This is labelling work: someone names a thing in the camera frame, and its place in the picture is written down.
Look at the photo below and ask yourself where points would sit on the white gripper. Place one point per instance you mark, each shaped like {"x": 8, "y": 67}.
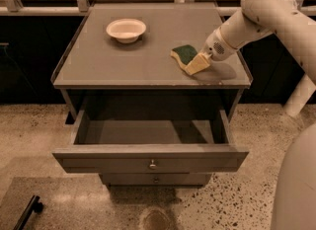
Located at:
{"x": 213, "y": 47}

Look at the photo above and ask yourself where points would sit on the green yellow sponge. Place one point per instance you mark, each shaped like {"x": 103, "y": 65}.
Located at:
{"x": 183, "y": 55}

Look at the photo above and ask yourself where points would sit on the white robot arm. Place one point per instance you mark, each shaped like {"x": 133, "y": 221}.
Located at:
{"x": 254, "y": 20}

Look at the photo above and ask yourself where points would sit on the grey drawer cabinet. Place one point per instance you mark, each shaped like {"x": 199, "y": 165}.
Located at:
{"x": 100, "y": 74}

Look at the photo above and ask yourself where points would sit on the metal drawer knob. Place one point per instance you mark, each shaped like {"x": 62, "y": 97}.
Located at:
{"x": 152, "y": 165}

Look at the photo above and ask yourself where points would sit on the open grey top drawer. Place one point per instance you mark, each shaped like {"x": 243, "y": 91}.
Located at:
{"x": 109, "y": 143}

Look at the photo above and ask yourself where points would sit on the closed lower drawer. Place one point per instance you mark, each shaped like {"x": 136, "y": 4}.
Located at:
{"x": 178, "y": 179}

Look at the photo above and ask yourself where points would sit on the white bowl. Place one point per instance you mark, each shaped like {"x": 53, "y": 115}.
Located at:
{"x": 126, "y": 30}

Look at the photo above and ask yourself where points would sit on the metal railing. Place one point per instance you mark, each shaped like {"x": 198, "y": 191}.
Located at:
{"x": 83, "y": 7}

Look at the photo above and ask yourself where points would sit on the black bar on floor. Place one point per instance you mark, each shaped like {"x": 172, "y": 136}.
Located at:
{"x": 34, "y": 205}

